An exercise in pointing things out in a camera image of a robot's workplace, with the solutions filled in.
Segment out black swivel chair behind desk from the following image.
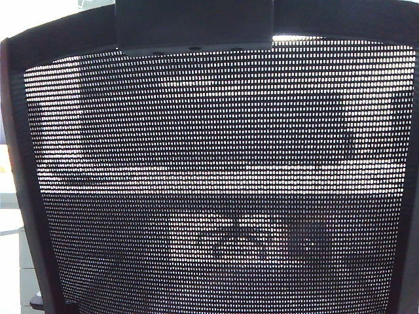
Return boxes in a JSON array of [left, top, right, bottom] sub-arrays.
[[209, 212, 315, 262]]

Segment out small black box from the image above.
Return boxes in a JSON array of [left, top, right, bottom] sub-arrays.
[[340, 130, 358, 161]]

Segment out black mesh office chair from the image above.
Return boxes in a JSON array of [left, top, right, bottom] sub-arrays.
[[0, 0, 419, 314]]

